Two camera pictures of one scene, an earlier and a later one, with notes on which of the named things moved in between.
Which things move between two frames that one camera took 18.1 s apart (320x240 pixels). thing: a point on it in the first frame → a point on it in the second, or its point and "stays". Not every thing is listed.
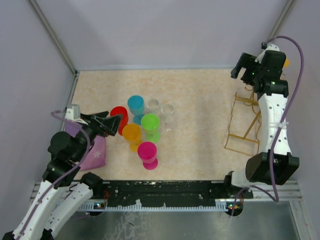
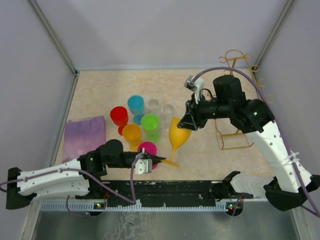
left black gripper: [110, 124] → [155, 159]
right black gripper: [245, 61] → [192, 119]
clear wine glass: [152, 104] stays
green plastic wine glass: [150, 122] stays
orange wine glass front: [132, 133] stays
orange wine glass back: [287, 62] → [178, 136]
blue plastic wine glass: [136, 105] stays
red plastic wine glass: [124, 120] stays
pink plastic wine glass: [147, 152] stays
